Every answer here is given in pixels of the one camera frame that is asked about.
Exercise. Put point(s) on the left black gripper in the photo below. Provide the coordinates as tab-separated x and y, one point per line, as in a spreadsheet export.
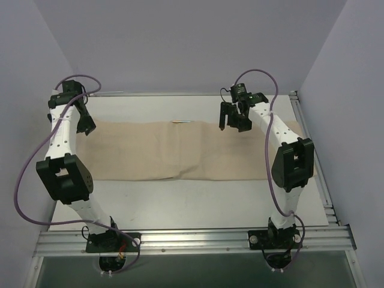
84	120

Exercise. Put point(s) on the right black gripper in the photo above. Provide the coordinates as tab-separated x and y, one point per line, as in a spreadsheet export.
233	111

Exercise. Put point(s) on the beige cloth surgical kit roll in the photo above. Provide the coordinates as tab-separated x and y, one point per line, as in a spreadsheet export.
128	151

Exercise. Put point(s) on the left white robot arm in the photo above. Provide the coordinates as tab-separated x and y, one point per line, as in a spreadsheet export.
62	172

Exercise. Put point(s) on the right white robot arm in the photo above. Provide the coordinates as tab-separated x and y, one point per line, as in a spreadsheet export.
289	159

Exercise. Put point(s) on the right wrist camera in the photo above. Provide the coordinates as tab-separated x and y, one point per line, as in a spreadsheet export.
238	92

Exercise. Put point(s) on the back aluminium rail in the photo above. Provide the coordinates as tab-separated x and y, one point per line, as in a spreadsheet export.
150	94

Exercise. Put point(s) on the aluminium rail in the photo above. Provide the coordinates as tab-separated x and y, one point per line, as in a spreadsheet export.
185	242
150	94

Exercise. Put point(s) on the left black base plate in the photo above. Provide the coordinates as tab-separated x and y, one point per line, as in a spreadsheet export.
111	241

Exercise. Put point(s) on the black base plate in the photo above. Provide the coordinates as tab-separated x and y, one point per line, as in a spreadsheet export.
111	241
268	240

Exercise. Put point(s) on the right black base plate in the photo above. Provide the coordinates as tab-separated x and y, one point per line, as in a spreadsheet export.
268	240

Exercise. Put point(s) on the front aluminium rail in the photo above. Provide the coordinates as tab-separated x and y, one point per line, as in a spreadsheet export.
185	242

